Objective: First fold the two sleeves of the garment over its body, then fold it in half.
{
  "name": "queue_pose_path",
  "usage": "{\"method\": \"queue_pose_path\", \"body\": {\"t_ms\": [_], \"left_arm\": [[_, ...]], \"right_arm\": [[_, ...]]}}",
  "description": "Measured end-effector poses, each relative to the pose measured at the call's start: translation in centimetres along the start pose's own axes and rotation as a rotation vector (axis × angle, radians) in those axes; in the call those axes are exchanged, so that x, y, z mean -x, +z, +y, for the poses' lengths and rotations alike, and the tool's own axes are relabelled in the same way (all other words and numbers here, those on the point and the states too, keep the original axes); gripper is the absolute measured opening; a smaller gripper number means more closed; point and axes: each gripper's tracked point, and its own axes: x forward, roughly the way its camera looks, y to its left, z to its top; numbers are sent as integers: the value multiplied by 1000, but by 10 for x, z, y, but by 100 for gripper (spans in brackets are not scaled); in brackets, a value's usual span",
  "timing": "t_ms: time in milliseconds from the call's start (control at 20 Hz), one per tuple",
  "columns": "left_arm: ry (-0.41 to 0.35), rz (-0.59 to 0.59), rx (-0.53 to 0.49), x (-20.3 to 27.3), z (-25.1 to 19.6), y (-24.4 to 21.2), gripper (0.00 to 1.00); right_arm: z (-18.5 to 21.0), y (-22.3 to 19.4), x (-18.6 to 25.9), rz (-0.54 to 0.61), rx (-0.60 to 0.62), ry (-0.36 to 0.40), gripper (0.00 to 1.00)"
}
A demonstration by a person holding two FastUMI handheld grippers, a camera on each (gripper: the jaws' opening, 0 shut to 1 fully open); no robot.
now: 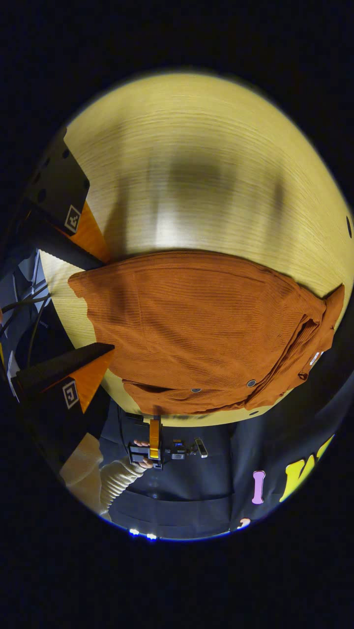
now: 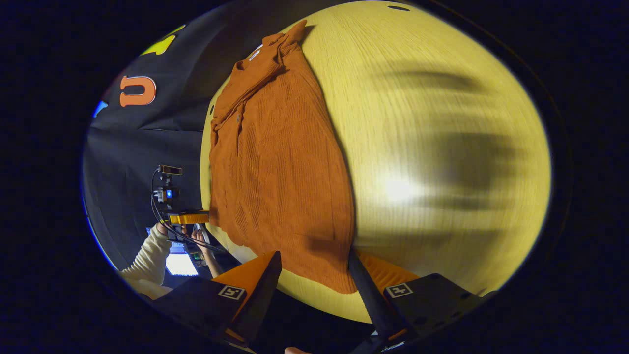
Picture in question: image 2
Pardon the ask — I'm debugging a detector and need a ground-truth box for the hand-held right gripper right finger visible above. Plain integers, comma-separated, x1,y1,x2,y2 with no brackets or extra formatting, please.
347,247,485,352

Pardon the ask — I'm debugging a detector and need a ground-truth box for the lit laptop screen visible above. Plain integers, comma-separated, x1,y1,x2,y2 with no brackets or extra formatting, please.
165,253,200,277

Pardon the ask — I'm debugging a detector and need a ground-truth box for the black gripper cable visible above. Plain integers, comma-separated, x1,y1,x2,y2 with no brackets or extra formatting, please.
150,167,229,255

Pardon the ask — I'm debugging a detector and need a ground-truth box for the black backdrop cloth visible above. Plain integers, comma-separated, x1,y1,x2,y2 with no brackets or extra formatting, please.
81,10,295,276

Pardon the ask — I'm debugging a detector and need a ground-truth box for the orange knit shirt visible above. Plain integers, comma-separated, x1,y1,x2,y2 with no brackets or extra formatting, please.
209,20,358,295

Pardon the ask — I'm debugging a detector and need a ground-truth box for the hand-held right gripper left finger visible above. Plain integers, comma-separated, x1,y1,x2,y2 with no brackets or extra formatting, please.
152,251,283,347

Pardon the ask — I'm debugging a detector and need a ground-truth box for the person's cream sweater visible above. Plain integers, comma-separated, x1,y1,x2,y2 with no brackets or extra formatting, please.
123,278,172,300

